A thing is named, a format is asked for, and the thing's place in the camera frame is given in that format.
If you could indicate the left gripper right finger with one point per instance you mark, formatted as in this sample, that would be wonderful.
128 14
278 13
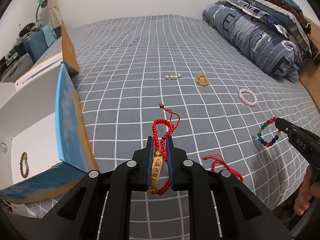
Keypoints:
220 205

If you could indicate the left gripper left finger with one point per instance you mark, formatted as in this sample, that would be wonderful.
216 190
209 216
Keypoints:
98 206

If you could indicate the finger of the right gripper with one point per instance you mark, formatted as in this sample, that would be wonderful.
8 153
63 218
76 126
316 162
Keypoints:
284 126

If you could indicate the red cord bracelet gold charm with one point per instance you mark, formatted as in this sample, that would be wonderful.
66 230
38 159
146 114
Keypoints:
160 153

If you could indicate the person right hand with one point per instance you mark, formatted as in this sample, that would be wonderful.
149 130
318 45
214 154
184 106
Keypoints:
307 190

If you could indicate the wooden bed headboard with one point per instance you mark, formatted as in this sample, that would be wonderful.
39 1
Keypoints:
309 73

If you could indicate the blue yellow cardboard box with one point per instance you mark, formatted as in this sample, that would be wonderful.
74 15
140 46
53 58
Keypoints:
45 148

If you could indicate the blue grey folded duvet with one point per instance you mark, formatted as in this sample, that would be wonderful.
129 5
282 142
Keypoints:
273 53

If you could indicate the grey patterned pillow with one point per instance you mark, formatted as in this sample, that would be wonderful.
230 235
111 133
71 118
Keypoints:
286 18

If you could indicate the brown fuzzy blanket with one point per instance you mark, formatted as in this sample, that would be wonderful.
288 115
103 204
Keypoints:
306 25

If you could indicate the grey checked bed sheet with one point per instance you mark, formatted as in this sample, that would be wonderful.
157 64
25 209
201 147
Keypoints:
128 66

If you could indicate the grey suitcase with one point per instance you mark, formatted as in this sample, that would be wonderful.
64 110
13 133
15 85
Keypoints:
17 69

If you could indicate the teal suitcase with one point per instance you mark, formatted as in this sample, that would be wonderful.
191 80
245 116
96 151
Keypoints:
39 42

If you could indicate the teal desk lamp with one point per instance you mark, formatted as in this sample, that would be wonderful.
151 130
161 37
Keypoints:
41 4

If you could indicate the beige left curtain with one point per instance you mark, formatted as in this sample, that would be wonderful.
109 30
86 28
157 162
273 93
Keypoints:
54 13

